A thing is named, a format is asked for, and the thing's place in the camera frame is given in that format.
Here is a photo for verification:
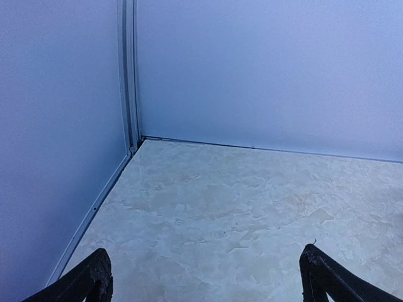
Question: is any aluminium corner post left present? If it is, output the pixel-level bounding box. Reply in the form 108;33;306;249
117;1;141;156

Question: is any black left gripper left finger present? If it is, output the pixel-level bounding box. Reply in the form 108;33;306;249
25;248;113;301

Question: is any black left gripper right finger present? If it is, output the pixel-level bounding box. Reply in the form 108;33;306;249
299;243;400;301

